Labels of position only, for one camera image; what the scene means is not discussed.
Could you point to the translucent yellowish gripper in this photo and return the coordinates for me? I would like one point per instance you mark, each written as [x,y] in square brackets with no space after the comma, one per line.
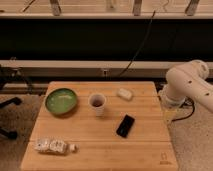
[169,114]

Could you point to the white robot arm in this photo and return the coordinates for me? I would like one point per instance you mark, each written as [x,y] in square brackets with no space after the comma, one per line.
[187,80]

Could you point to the black smartphone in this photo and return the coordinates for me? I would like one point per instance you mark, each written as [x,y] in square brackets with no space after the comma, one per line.
[125,126]

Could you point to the white paper cup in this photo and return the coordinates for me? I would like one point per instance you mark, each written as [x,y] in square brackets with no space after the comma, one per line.
[97,102]

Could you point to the green bowl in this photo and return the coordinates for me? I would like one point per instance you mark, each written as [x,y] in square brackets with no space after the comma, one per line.
[61,101]

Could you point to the crushed plastic water bottle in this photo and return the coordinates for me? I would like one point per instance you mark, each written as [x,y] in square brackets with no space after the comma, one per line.
[54,146]

